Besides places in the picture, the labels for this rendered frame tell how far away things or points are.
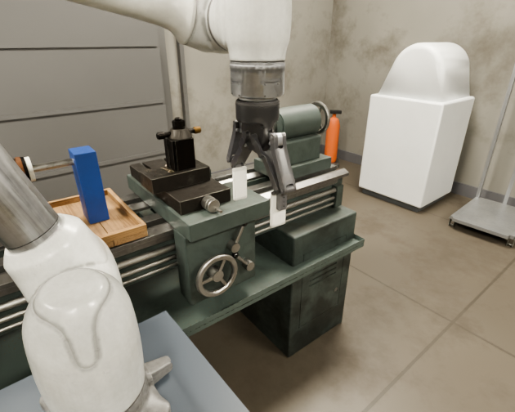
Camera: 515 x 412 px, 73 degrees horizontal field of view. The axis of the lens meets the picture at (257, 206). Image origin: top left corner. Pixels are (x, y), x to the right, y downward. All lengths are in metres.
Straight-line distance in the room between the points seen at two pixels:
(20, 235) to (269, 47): 0.51
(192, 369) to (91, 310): 0.36
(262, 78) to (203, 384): 0.62
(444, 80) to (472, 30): 0.79
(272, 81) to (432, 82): 2.69
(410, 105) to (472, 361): 1.99
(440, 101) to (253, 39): 2.71
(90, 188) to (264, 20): 0.78
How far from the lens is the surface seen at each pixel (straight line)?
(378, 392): 1.83
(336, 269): 1.76
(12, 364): 1.34
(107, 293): 0.59
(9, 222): 0.71
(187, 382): 0.84
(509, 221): 3.41
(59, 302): 0.59
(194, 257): 1.13
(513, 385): 2.11
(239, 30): 0.57
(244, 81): 0.58
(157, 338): 0.94
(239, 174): 0.71
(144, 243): 1.16
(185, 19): 0.68
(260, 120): 0.59
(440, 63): 3.20
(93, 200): 1.18
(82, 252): 0.73
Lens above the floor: 1.41
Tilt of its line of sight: 26 degrees down
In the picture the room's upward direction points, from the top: straight up
